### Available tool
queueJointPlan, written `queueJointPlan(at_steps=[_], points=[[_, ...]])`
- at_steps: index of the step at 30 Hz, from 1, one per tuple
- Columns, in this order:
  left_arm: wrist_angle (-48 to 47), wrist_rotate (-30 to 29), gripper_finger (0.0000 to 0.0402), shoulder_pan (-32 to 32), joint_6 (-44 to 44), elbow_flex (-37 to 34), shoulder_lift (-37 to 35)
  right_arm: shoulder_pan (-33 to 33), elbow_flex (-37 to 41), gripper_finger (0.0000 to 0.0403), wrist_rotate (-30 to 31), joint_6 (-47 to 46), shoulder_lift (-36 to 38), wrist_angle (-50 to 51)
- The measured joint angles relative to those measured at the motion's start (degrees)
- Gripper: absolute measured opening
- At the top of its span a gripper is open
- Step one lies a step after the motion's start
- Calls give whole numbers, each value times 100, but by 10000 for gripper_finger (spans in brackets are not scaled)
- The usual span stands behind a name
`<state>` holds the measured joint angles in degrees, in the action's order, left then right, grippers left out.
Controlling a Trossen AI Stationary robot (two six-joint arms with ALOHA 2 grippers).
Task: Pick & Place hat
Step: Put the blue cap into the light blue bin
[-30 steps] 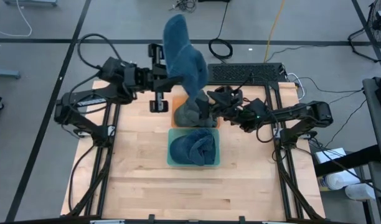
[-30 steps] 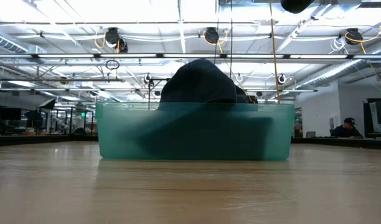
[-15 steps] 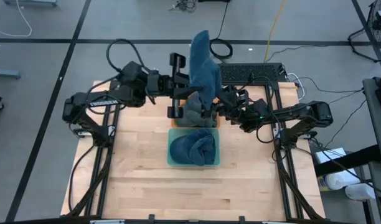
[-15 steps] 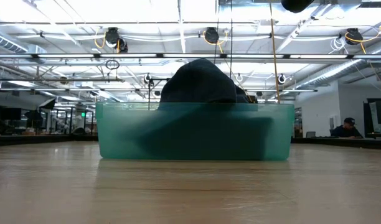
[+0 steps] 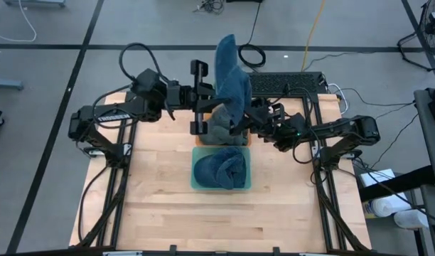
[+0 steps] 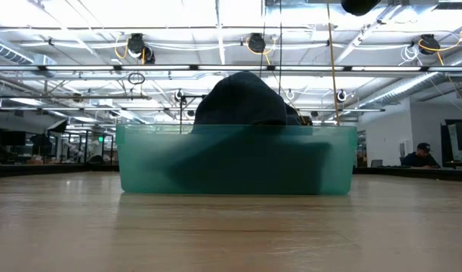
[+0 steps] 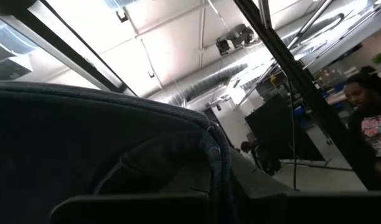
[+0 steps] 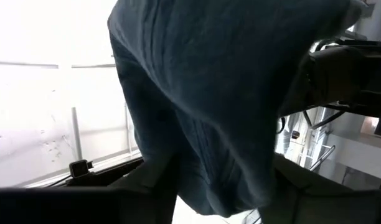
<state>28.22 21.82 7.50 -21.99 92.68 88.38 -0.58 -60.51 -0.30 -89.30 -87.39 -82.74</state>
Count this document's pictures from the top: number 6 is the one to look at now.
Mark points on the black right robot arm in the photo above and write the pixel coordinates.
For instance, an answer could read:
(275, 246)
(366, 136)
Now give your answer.
(361, 5)

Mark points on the translucent teal plastic bin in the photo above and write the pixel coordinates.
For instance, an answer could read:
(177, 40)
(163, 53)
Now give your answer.
(140, 162)

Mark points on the long ceiling light bar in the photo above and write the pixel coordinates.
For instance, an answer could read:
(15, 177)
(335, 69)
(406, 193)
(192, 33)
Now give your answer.
(155, 68)
(348, 110)

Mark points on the distant black robot workstation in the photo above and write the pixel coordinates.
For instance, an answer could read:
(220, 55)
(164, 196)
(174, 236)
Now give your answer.
(96, 158)

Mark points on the grey laptop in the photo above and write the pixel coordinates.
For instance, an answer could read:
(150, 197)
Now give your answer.
(376, 163)

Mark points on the person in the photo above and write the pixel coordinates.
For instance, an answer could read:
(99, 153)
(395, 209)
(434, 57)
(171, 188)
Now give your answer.
(419, 158)

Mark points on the distant black rig frame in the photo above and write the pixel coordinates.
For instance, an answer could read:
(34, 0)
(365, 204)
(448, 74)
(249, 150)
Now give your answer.
(180, 113)

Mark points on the silver air duct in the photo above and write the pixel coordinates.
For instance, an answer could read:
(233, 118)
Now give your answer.
(412, 85)
(8, 53)

